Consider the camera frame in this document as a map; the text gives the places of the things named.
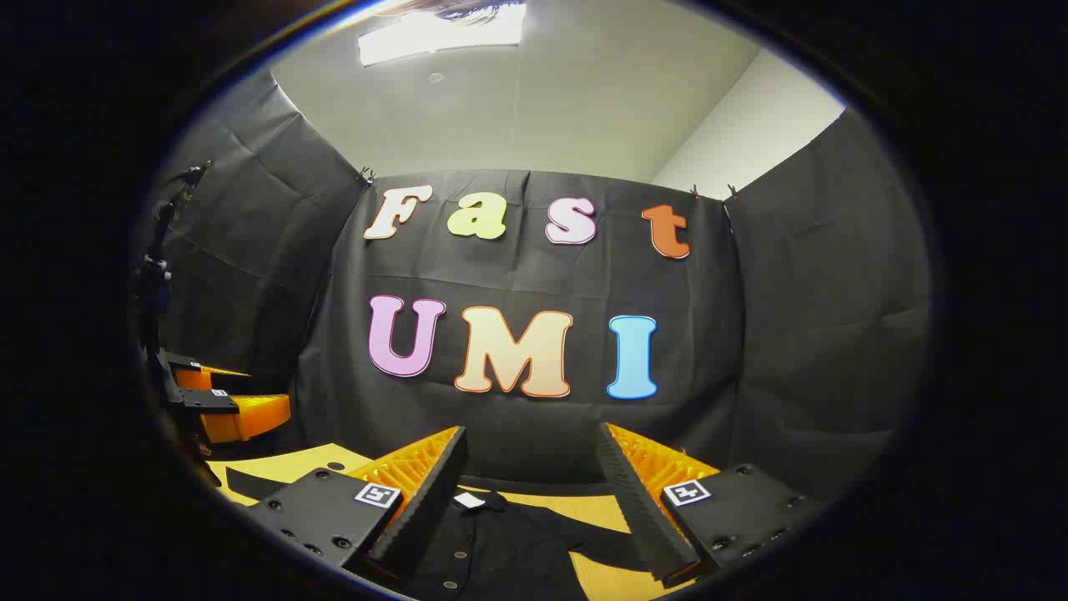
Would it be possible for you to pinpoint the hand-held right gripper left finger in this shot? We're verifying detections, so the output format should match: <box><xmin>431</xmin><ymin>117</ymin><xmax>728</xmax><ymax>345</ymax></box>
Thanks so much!
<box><xmin>246</xmin><ymin>426</ymin><xmax>468</xmax><ymax>583</ymax></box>

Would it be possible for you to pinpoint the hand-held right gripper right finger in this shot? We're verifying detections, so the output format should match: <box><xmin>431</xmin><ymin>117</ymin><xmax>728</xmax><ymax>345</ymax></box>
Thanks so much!
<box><xmin>596</xmin><ymin>422</ymin><xmax>827</xmax><ymax>587</ymax></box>

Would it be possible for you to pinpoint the ceiling light panel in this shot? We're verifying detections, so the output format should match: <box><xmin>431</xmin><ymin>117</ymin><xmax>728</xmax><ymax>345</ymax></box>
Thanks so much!
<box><xmin>357</xmin><ymin>4</ymin><xmax>528</xmax><ymax>68</ymax></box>

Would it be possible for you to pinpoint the black button shirt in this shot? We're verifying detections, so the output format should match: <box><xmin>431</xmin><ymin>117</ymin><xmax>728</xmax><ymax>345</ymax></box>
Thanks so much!
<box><xmin>225</xmin><ymin>466</ymin><xmax>660</xmax><ymax>601</ymax></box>

